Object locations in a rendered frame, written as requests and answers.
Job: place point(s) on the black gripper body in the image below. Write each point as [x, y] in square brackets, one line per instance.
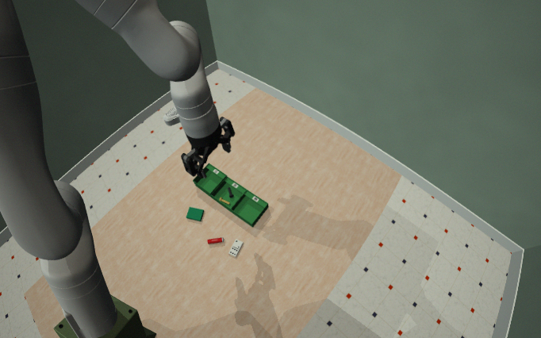
[199, 143]

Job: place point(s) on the white domino tile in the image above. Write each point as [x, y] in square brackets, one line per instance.
[235, 247]

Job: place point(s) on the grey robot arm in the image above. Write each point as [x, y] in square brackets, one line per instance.
[44, 215]

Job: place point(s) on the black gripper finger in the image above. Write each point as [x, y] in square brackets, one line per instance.
[192, 167]
[226, 125]

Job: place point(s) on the red aa battery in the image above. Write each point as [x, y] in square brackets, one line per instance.
[217, 240]

